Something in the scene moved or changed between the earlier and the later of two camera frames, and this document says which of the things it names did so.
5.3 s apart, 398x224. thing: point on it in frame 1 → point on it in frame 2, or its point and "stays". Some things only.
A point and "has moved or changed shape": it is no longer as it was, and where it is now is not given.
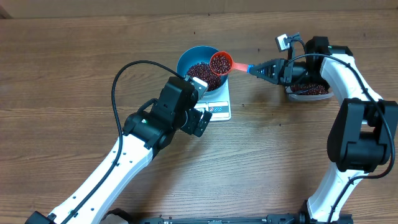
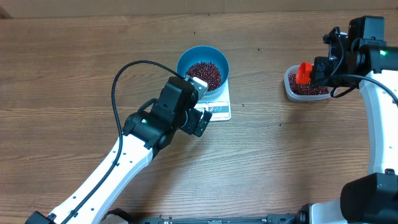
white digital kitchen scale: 217,102 stays
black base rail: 299,219 stays
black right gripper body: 287,76 → 323,70
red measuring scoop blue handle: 221,63 has moved or changed shape
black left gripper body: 190,126 stays
